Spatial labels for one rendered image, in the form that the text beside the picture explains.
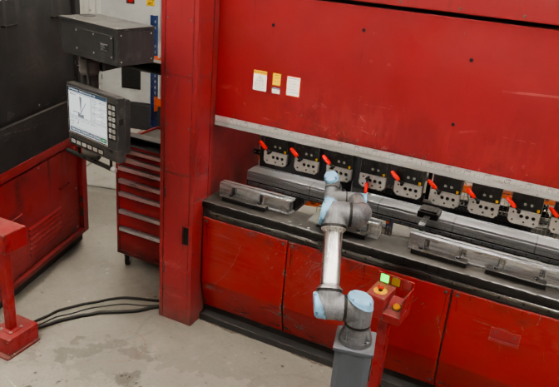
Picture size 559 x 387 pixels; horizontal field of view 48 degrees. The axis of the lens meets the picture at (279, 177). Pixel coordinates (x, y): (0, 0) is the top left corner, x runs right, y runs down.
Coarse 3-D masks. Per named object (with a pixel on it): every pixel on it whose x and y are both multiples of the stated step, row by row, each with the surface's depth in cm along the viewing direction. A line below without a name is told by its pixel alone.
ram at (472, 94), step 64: (256, 0) 342; (320, 0) 327; (256, 64) 354; (320, 64) 337; (384, 64) 321; (448, 64) 307; (512, 64) 294; (320, 128) 348; (384, 128) 331; (448, 128) 316; (512, 128) 302
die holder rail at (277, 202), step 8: (224, 184) 390; (232, 184) 389; (240, 184) 390; (224, 192) 392; (232, 192) 391; (240, 192) 387; (248, 192) 384; (256, 192) 381; (264, 192) 381; (272, 192) 382; (256, 200) 383; (272, 200) 378; (280, 200) 375; (288, 200) 373; (272, 208) 380; (280, 208) 377; (288, 208) 375
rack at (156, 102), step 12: (156, 24) 512; (156, 36) 516; (156, 48) 519; (156, 84) 530; (156, 96) 534; (156, 108) 537; (156, 120) 542; (276, 192) 594; (312, 204) 537; (384, 228) 573
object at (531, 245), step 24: (264, 168) 416; (288, 192) 401; (312, 192) 393; (384, 216) 376; (408, 216) 369; (456, 216) 365; (480, 240) 355; (504, 240) 348; (528, 240) 343; (552, 240) 346; (552, 264) 341
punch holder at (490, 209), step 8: (472, 184) 319; (480, 184) 317; (480, 192) 319; (488, 192) 317; (496, 192) 315; (472, 200) 321; (480, 200) 320; (488, 200) 318; (496, 200) 316; (472, 208) 323; (480, 208) 321; (488, 208) 319; (496, 208) 317; (488, 216) 320
